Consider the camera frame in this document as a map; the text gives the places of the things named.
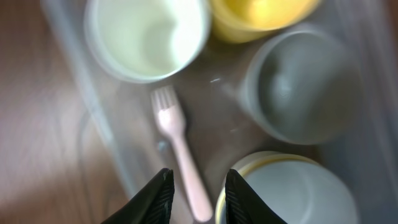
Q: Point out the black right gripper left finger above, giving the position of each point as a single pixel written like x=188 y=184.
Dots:
x=151 y=205

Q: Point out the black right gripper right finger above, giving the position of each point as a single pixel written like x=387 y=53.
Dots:
x=243 y=205

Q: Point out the grey plastic bowl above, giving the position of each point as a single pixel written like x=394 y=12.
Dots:
x=304 y=193

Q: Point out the pink plastic fork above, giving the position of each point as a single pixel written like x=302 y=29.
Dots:
x=171 y=122

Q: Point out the grey plastic cup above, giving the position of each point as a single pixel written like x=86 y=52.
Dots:
x=302 y=86

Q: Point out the pale green plastic cup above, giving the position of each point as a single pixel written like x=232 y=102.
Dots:
x=146 y=41

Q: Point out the yellow plastic cup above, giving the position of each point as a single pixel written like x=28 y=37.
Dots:
x=240 y=21

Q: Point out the yellow plastic bowl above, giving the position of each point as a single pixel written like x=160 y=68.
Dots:
x=220 y=205

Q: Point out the clear plastic container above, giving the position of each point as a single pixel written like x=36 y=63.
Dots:
x=219 y=133

